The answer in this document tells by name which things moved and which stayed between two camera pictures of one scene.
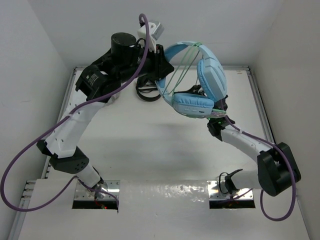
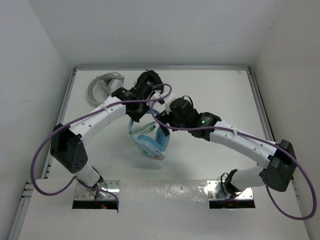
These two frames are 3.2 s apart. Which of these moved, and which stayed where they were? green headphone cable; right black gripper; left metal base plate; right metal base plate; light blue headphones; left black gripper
Moved: right black gripper; green headphone cable; left black gripper; light blue headphones
Stayed: right metal base plate; left metal base plate
